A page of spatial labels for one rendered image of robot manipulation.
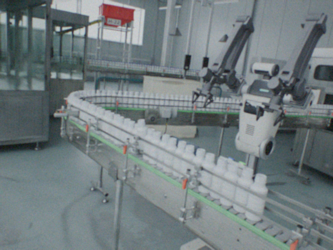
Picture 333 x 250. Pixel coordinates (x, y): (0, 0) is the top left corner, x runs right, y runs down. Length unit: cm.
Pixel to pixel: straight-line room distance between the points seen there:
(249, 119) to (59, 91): 523
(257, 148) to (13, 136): 350
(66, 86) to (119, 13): 264
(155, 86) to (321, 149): 305
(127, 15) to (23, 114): 465
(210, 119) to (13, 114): 270
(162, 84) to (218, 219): 453
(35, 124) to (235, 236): 379
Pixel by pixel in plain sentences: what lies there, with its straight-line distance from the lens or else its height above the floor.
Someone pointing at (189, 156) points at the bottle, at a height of 112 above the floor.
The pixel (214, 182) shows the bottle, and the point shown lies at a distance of 117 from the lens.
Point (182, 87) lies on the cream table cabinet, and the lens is 570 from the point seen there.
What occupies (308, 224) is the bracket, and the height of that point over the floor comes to 110.
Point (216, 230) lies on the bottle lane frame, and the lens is 118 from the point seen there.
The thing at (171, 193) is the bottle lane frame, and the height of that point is 93.
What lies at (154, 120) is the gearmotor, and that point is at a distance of 297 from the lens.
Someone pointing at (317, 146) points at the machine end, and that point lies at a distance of 510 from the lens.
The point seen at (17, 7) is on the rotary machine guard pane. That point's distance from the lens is 438.
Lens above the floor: 152
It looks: 13 degrees down
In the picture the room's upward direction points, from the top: 7 degrees clockwise
